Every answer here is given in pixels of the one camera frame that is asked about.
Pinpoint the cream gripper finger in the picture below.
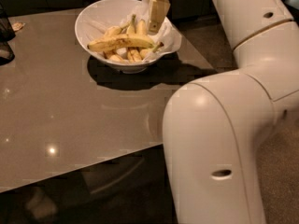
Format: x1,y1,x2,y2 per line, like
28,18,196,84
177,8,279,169
148,0,170,33

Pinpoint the large yellow banana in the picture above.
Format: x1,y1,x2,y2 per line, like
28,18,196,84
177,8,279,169
87,34,155,52

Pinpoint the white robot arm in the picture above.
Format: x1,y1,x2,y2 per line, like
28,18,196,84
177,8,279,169
163,0,299,224

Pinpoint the white ceramic bowl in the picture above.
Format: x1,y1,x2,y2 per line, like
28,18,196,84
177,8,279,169
74,0,173,75

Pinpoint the small banana upper left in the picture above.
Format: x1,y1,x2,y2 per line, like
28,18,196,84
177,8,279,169
104,23,129,37

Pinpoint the small banana lower middle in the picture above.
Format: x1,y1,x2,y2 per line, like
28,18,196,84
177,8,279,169
127,48,142,63

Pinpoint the white paper liner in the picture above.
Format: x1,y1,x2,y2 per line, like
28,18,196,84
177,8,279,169
118,0,181,63

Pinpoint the small crumpled wrapper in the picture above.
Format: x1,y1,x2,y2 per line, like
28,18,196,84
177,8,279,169
12,22,25,32

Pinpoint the black mesh container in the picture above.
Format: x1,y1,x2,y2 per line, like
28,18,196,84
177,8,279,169
0,4,15,65

